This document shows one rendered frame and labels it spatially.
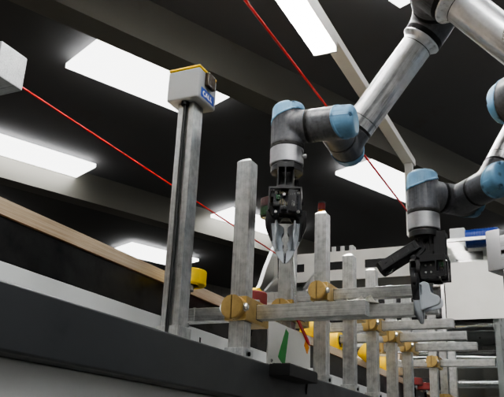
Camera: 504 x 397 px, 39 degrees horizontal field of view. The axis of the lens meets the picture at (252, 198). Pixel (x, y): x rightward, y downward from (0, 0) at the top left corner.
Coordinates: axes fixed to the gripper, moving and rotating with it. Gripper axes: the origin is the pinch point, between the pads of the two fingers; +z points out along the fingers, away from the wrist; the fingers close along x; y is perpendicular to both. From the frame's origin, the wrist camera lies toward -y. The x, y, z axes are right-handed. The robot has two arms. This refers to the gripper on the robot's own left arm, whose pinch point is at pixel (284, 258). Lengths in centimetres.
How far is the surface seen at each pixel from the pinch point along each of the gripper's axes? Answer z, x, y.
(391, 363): 7, 33, -115
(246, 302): 10.6, -7.5, 4.1
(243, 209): -10.1, -9.1, 2.8
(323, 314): 12.8, 8.2, 4.5
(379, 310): 7.4, 21.4, -17.3
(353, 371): 16, 18, -67
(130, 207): -218, -207, -601
